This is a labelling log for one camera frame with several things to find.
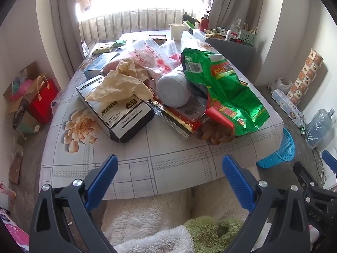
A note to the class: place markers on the white fleece blanket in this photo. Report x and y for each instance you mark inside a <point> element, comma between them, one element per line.
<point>142,216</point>

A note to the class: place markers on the red rice cracker bag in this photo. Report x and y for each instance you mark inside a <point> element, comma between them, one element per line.
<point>181,118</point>

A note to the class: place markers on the large water jug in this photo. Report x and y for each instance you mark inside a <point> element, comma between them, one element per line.
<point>320,129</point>

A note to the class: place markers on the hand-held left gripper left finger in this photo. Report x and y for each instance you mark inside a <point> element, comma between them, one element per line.
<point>103,180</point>

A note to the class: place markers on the green snack bag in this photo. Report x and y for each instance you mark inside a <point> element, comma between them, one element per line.
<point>223,84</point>

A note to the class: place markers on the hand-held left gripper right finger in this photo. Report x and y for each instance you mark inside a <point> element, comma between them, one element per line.
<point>238,184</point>

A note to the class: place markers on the pink printed bag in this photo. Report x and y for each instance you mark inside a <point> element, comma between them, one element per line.
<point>14,232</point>

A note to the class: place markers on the white plastic bag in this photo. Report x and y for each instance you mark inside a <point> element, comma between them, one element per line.
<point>280,84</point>

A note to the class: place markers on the red gift bag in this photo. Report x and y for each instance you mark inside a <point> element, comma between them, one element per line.
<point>44,102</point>

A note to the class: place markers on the white drawer unit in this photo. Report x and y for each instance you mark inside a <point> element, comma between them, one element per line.
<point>331,183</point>

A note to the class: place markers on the brown flat packet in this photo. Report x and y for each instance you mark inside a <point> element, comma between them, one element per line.
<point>158,38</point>

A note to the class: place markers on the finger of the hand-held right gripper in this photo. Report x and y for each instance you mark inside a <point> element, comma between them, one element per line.
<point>304,175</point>
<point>330,162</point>

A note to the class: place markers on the brown paper bag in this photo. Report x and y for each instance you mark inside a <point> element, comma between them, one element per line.
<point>26,122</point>

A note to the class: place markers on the toilet paper pack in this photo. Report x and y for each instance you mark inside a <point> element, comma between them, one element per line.
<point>288,108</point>

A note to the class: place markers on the blue plastic basket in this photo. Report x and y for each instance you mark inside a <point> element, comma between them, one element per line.
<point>281,150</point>

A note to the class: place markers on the white plastic bottle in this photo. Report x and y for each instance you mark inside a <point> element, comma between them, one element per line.
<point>172,89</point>

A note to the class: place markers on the small green packet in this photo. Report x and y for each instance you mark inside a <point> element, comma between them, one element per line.
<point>121,42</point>

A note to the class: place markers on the green fleece cloth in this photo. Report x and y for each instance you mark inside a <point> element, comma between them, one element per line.
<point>210,232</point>

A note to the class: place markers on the open cardboard box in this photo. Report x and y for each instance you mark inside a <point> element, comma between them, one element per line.
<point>15,102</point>

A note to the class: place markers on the white storage box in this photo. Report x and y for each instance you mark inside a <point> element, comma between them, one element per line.
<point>200,34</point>

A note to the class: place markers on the grey cabinet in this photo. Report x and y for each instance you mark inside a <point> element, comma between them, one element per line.
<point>231,54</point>

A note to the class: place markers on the yellow paper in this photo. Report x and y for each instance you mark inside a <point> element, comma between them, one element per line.
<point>118,84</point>

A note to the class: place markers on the green box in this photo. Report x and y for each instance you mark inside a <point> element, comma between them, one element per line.
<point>190,25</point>

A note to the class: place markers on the blue white carton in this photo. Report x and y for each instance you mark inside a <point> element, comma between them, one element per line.
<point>97,63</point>

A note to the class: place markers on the green plastic storage basket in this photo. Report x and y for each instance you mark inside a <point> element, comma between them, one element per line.
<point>247,37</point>

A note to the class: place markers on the black gadget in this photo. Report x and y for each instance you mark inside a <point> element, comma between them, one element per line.
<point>190,18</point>

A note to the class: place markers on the white paper cup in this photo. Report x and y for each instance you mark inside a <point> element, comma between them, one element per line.
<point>177,31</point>

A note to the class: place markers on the clear red printed plastic bag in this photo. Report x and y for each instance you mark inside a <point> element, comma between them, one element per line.
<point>152,55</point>

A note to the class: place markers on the translucent plastic bag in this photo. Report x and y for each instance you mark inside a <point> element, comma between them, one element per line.
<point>236,26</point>

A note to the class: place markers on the green can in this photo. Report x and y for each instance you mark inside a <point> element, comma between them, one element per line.
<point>303,131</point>

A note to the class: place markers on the grey curtain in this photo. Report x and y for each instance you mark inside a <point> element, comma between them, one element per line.
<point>60,26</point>
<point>237,2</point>

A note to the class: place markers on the tile patterned roll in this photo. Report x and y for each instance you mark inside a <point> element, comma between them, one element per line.
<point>305,76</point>

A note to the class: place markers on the red thermos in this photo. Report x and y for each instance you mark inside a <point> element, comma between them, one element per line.
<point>204,23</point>

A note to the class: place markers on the bundle of wooden sticks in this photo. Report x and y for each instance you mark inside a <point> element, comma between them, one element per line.
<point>249,28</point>

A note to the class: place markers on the wooden board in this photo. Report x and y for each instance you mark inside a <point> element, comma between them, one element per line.
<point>15,168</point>

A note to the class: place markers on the pink packet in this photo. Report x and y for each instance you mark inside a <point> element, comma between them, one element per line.
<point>112,66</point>

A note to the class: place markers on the metal window railing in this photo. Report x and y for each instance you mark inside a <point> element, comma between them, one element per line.
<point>126,22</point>

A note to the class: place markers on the grey left curtain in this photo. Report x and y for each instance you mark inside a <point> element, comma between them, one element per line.
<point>60,26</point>

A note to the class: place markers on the yellow green snack packet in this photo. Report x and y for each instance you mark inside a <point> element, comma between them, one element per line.
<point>104,48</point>

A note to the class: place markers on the black white cardboard box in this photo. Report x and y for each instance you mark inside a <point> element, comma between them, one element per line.
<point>126,121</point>

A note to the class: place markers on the floral tablecloth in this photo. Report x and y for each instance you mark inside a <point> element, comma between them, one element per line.
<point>158,163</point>

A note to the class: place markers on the grey right curtain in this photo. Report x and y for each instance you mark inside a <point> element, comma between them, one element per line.
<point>237,2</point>

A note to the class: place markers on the small white bottle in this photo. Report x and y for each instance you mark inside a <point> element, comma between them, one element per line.
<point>228,35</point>

